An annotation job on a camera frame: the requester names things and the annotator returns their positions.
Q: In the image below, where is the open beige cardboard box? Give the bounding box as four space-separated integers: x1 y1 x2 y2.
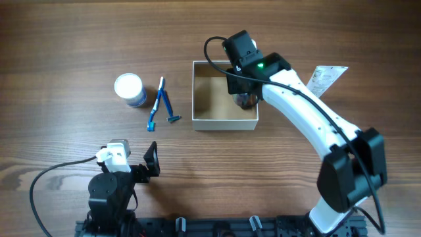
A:
191 61 259 131

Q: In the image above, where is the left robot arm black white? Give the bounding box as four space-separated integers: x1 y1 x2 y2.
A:
78 139 161 236

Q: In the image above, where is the blue disposable razor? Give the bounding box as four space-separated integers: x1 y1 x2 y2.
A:
161 90 181 123

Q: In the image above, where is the white squeeze tube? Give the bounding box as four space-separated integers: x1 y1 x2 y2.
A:
307 65 348 97

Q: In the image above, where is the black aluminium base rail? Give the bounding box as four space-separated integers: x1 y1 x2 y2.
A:
74 215 368 237

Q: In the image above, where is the white lidded blue jar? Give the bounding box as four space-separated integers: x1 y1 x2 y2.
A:
114 73 147 107

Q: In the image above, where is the blue white toothbrush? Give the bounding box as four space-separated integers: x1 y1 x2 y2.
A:
147 76 164 132

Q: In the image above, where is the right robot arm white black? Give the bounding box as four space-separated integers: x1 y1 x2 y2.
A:
222 30 387 235

